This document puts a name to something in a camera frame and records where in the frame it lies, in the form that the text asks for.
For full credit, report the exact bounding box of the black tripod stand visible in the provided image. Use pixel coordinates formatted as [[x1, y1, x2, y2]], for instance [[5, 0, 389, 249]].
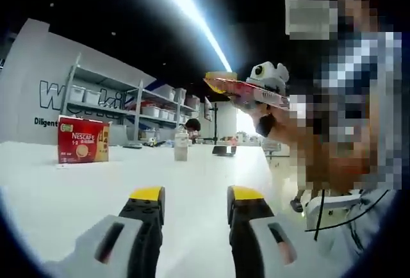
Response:
[[209, 101, 222, 146]]

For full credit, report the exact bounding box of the clear plastic cup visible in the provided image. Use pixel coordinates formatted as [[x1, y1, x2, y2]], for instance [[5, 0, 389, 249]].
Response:
[[173, 129, 190, 163]]

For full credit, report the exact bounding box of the group of white storage bins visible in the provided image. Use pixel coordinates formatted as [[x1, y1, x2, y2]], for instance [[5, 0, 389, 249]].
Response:
[[69, 85, 198, 124]]

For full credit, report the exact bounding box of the ceiling light strip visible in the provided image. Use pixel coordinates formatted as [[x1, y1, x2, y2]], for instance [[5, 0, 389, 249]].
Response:
[[142, 0, 234, 72]]

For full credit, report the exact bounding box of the red coffee box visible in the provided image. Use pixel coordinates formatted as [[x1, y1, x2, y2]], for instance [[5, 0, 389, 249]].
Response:
[[56, 114, 111, 165]]

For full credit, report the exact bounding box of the person's right hand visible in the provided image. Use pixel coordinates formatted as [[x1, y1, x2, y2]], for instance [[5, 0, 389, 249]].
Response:
[[250, 103, 291, 151]]

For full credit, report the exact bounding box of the black smartphone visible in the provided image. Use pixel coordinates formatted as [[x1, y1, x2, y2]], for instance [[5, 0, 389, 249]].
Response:
[[211, 145, 238, 156]]

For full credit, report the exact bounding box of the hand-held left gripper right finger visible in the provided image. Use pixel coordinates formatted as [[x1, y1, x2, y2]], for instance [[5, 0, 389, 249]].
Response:
[[226, 185, 308, 278]]

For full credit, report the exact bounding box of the black cable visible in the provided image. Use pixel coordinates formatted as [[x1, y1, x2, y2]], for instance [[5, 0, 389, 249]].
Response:
[[304, 190, 389, 233], [315, 190, 325, 240]]

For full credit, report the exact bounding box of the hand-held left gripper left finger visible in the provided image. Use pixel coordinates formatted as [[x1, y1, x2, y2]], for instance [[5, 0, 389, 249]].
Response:
[[51, 185, 167, 278]]

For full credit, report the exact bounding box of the person's grey shirt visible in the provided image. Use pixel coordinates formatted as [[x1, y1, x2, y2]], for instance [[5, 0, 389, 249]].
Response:
[[320, 190, 398, 259]]

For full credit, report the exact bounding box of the grey metal shelf rack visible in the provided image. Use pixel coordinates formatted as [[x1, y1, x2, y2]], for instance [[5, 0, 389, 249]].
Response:
[[62, 53, 201, 147]]

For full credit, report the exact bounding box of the white chair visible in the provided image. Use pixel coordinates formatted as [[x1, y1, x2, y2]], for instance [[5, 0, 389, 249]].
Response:
[[303, 192, 365, 231]]

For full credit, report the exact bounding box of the red coffee pouch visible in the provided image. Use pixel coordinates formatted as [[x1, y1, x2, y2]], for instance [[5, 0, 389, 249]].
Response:
[[202, 77, 291, 111]]

